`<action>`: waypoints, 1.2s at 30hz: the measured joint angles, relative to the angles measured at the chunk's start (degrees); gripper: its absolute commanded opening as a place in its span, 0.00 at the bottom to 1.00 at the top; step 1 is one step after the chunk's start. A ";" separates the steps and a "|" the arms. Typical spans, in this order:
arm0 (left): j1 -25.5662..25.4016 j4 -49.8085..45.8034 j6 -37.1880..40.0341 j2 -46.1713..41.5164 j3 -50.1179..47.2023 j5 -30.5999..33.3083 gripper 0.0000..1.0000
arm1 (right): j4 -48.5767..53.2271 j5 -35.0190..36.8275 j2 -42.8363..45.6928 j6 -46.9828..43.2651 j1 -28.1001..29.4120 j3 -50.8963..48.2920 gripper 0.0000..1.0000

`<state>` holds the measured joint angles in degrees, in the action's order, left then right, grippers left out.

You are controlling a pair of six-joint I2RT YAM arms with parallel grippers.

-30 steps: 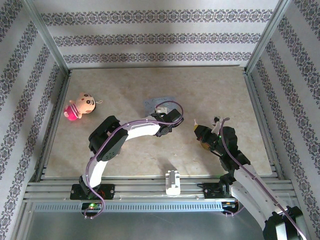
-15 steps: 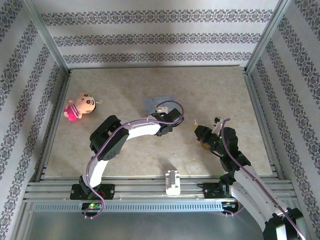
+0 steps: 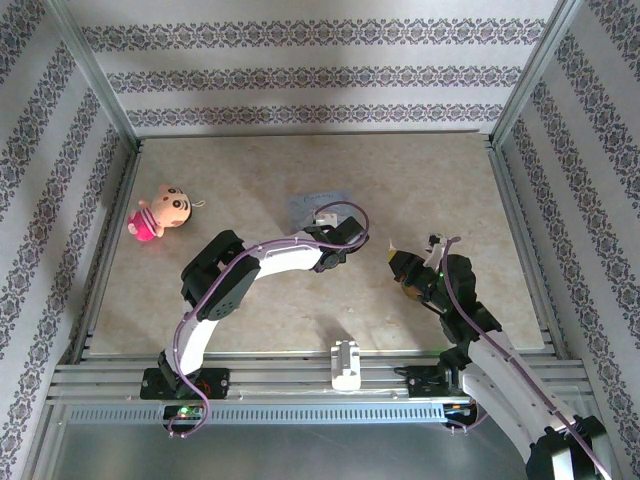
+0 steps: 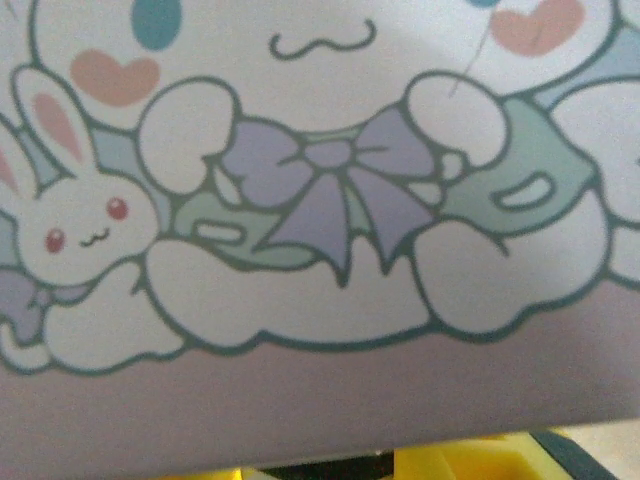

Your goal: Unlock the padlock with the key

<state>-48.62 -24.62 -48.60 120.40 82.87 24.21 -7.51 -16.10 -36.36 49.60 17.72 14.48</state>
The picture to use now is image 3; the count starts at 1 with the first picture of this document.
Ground blue cartoon tin box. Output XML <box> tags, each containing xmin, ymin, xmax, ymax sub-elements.
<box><xmin>284</xmin><ymin>188</ymin><xmax>354</xmax><ymax>232</ymax></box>

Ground round red gold tin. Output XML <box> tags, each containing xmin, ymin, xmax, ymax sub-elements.
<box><xmin>399</xmin><ymin>279</ymin><xmax>427</xmax><ymax>303</ymax></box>

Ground plush doll in pink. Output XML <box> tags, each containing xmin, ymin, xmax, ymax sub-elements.
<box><xmin>127</xmin><ymin>183</ymin><xmax>207</xmax><ymax>244</ymax></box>

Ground grey metal panel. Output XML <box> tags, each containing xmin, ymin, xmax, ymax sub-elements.
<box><xmin>49</xmin><ymin>419</ymin><xmax>596</xmax><ymax>480</ymax></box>

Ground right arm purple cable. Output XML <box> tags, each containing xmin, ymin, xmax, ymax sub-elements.
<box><xmin>439</xmin><ymin>235</ymin><xmax>614</xmax><ymax>480</ymax></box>

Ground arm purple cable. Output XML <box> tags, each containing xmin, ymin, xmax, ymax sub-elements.
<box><xmin>439</xmin><ymin>235</ymin><xmax>614</xmax><ymax>480</ymax></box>
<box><xmin>167</xmin><ymin>200</ymin><xmax>371</xmax><ymax>440</ymax></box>

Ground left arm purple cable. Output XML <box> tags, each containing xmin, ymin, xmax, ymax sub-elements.
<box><xmin>167</xmin><ymin>200</ymin><xmax>371</xmax><ymax>440</ymax></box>

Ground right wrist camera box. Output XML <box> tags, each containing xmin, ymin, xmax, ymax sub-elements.
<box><xmin>423</xmin><ymin>231</ymin><xmax>450</xmax><ymax>267</ymax></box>

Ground aluminium side rail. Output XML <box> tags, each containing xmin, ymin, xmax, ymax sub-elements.
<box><xmin>487</xmin><ymin>139</ymin><xmax>569</xmax><ymax>361</ymax></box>
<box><xmin>59</xmin><ymin>139</ymin><xmax>146</xmax><ymax>366</ymax></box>

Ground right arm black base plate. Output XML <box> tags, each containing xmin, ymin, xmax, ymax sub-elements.
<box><xmin>407</xmin><ymin>367</ymin><xmax>474</xmax><ymax>400</ymax></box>

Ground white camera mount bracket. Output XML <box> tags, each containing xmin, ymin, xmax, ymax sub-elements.
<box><xmin>330</xmin><ymin>339</ymin><xmax>362</xmax><ymax>393</ymax></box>

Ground aluminium front rail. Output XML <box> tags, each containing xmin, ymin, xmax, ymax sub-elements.
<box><xmin>47</xmin><ymin>349</ymin><xmax>594</xmax><ymax>405</ymax></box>

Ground grey slotted cable duct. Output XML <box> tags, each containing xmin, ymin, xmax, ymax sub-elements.
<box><xmin>67</xmin><ymin>403</ymin><xmax>447</xmax><ymax>426</ymax></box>

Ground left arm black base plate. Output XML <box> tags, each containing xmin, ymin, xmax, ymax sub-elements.
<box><xmin>139</xmin><ymin>367</ymin><xmax>232</xmax><ymax>401</ymax></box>

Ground aluminium frame post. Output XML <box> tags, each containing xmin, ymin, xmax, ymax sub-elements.
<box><xmin>42</xmin><ymin>0</ymin><xmax>144</xmax><ymax>151</ymax></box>
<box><xmin>487</xmin><ymin>0</ymin><xmax>586</xmax><ymax>149</ymax></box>

